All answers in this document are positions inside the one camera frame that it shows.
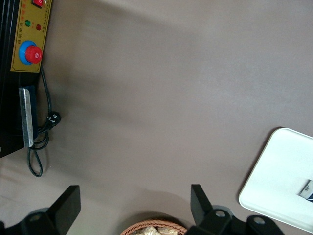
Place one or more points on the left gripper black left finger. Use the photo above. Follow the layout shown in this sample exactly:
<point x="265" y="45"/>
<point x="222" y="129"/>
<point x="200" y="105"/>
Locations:
<point x="64" y="208"/>

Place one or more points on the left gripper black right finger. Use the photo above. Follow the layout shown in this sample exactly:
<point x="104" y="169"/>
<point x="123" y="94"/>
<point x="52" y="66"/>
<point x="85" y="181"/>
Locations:
<point x="203" y="208"/>

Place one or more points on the white plastic tray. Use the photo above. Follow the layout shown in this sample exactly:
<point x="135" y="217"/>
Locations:
<point x="276" y="171"/>

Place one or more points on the beige bread piece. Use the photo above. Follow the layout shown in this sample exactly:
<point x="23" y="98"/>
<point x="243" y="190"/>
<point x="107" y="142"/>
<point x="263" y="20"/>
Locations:
<point x="167" y="231"/>
<point x="148" y="231"/>

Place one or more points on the woven wicker basket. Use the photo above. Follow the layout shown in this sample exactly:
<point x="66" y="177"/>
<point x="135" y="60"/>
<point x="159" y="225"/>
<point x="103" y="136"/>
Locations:
<point x="129" y="228"/>

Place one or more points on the black foil snack packet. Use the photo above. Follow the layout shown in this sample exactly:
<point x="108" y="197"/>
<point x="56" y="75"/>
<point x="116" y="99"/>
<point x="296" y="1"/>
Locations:
<point x="306" y="191"/>

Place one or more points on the black machine with control panel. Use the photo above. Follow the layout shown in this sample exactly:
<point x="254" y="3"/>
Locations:
<point x="9" y="102"/>

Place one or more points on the red knob on blue base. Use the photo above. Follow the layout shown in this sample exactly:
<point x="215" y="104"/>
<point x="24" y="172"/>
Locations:
<point x="33" y="54"/>

